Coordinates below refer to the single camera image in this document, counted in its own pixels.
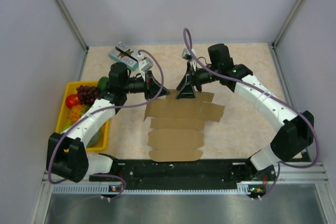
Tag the yellow plastic tray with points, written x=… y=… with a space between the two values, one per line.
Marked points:
x=63 y=120

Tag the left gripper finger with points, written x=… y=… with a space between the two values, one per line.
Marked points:
x=153 y=93
x=159 y=88

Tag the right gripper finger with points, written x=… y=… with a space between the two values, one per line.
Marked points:
x=184 y=82
x=186 y=91

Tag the brown cardboard box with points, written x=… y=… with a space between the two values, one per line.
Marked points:
x=176 y=126

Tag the green avocado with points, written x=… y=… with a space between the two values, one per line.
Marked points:
x=102 y=83

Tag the white teal printed carton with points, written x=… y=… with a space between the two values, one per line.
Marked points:
x=125 y=54

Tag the green lime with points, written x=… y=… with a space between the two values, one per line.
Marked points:
x=67 y=126

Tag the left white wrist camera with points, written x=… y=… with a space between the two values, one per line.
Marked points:
x=144 y=65

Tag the red apple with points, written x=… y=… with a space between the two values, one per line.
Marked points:
x=72 y=100

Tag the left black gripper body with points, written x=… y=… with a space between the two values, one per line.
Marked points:
x=148 y=85

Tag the dark purple grape bunch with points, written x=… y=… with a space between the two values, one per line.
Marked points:
x=87 y=94

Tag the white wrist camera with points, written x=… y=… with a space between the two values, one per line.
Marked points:
x=144 y=65
x=186 y=55

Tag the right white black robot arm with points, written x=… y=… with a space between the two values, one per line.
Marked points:
x=293 y=133

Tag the grey slotted cable duct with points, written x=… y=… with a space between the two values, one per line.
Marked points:
x=113 y=189

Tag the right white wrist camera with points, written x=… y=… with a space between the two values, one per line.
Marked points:
x=186 y=55

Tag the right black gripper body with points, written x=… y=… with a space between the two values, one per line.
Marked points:
x=191 y=76

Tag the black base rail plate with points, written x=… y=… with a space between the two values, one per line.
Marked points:
x=200 y=175

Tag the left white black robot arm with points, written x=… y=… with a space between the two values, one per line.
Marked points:
x=67 y=156

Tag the green melon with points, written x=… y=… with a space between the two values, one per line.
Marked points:
x=94 y=140

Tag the orange bumpy fruit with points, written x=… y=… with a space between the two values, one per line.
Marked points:
x=76 y=112

